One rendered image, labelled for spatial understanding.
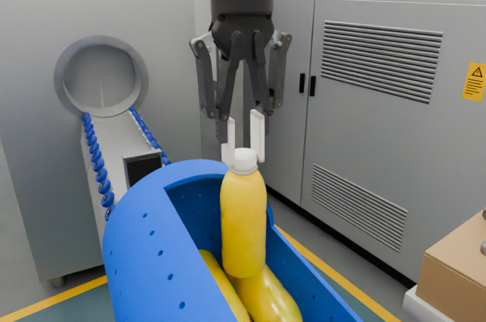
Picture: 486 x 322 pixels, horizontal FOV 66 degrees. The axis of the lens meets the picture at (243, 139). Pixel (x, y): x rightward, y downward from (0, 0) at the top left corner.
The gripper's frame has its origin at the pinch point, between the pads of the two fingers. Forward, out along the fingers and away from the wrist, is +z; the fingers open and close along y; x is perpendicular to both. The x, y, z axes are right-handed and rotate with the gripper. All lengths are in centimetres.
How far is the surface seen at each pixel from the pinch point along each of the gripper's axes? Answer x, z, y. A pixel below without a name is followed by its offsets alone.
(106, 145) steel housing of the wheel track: -99, 36, 11
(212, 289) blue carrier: 16.4, 7.7, 11.1
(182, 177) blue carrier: -5.1, 6.6, 7.5
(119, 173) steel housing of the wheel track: -73, 37, 10
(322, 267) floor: -91, 129, -93
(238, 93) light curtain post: -63, 12, -28
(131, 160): -49, 22, 9
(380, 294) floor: -61, 130, -108
